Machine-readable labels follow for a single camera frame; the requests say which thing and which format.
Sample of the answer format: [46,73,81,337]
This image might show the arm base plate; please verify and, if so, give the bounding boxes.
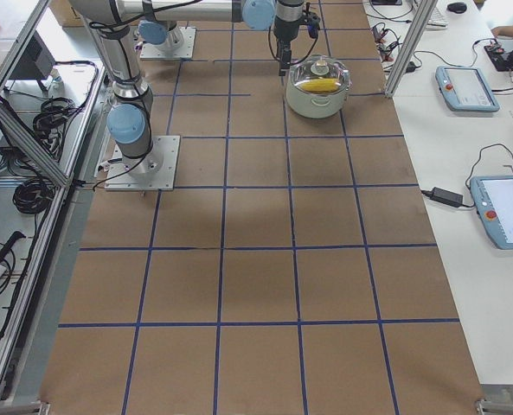
[103,135,181,191]
[140,26,196,61]

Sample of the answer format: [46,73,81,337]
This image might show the aluminium frame post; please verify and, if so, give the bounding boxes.
[384,0,436,98]

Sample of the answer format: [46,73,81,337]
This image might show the black computer mouse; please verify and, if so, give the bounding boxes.
[446,2,467,14]

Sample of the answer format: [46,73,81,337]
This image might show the cardboard box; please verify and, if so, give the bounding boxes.
[48,0,83,28]

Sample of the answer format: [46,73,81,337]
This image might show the glass pot lid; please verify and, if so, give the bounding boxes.
[289,54,352,95]

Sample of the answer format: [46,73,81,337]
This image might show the pale green cooking pot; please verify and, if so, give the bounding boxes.
[285,74,349,119]

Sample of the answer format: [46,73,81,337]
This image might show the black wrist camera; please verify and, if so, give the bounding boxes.
[305,10,321,40]

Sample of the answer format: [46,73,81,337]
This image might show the person's hand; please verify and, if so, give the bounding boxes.
[491,25,513,38]

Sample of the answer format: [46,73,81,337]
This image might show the black power adapter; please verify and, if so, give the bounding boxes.
[430,187,463,208]

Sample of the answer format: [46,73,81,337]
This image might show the near blue teach pendant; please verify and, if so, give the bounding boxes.
[471,176,513,250]

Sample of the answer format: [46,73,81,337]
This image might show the yellow plastic corn cob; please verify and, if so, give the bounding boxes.
[299,78,339,93]

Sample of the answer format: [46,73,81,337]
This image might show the far blue teach pendant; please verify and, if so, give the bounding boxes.
[435,67,500,113]

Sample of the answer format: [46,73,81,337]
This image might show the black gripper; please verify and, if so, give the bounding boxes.
[273,4,303,76]

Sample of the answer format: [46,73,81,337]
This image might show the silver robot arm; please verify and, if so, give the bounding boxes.
[138,20,184,47]
[71,1,306,173]

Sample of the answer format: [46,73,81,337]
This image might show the blue teach pendant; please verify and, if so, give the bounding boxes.
[435,67,500,113]
[471,176,513,250]

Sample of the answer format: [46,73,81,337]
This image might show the black coiled cable bundle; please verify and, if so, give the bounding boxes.
[12,176,54,216]

